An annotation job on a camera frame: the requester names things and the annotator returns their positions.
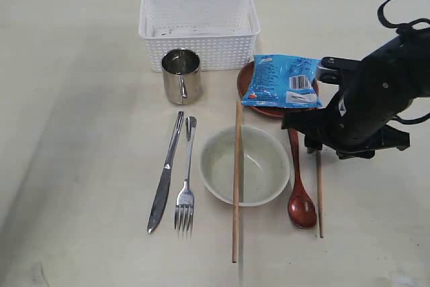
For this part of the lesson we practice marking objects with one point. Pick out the steel table knife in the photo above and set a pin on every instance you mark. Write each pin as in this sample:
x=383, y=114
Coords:
x=163, y=187

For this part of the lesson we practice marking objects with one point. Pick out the brown wooden chopstick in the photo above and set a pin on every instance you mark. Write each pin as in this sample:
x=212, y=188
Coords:
x=319, y=192
x=236, y=180

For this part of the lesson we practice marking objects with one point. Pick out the blue snack packet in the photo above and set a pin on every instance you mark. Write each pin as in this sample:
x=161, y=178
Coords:
x=282, y=82

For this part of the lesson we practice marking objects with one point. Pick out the steel table fork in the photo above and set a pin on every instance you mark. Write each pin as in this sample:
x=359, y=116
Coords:
x=184, y=206

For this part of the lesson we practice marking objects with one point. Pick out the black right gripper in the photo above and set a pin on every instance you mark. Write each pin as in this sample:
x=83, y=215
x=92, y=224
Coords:
x=384, y=84

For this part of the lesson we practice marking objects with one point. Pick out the cream ceramic bowl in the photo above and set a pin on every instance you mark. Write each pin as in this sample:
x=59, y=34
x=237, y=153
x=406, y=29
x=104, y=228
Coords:
x=266, y=166

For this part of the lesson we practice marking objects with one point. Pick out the white perforated plastic basket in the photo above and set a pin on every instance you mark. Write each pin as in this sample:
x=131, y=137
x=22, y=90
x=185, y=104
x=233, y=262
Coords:
x=222, y=33

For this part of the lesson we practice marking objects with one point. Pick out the shiny steel cup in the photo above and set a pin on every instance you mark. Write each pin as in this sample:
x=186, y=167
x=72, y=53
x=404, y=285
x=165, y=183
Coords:
x=181, y=71

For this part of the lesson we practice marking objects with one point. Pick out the dark red wooden spoon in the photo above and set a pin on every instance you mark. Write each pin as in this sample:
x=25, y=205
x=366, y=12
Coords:
x=301, y=208

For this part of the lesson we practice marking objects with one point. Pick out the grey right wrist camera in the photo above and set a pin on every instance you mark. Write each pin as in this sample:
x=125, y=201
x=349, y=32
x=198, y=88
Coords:
x=331, y=70

